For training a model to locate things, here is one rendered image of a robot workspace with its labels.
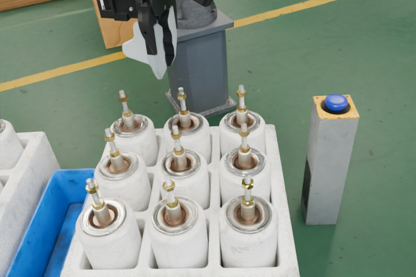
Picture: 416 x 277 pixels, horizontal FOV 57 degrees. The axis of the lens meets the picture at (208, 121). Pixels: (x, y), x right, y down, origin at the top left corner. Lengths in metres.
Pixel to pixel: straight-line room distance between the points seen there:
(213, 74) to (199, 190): 0.52
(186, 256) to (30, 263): 0.37
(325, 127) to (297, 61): 0.80
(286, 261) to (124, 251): 0.26
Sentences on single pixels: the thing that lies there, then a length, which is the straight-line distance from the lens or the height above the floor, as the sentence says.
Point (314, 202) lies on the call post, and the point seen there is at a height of 0.08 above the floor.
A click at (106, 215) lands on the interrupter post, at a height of 0.26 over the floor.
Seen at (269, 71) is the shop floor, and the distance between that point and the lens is 1.45.
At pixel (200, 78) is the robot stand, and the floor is 0.14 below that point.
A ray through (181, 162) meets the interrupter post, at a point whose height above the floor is 0.26.
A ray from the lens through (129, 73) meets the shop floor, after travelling 1.52.
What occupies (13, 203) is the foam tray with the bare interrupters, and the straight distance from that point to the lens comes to 0.90.
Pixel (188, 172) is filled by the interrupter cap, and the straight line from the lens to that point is 0.70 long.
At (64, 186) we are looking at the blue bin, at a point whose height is 0.07.
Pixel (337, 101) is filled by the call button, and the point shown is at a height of 0.33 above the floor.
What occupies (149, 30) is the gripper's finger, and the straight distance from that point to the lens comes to 0.51.
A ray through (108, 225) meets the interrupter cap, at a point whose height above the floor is 0.25.
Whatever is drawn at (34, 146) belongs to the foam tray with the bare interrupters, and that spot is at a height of 0.18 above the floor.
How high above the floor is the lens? 0.75
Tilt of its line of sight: 38 degrees down
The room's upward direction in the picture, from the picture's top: 5 degrees counter-clockwise
